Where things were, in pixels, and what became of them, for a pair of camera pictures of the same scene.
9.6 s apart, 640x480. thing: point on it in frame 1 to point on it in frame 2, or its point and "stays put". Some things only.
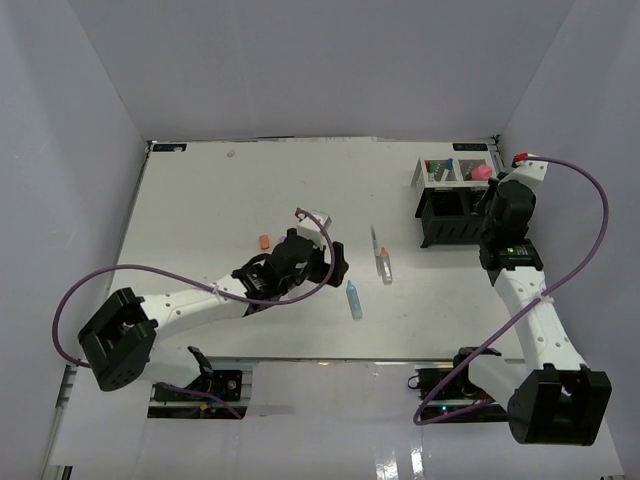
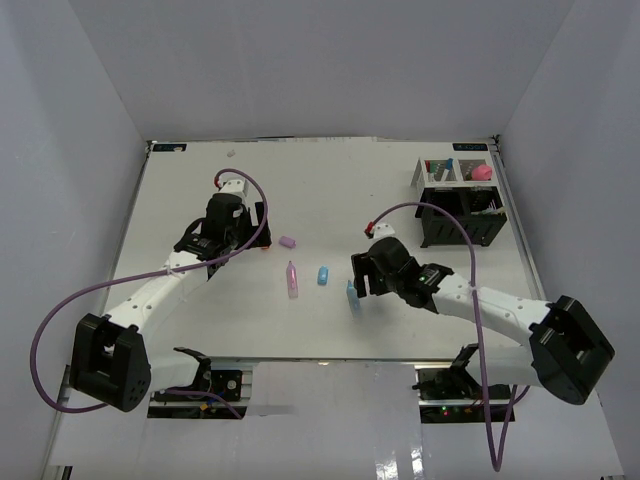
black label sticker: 470,146 stays put
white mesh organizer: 459,172 stays put
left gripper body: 316,270 to 246,231
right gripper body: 485,204 to 379,284
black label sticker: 168,147 stays put
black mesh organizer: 448,216 stays put
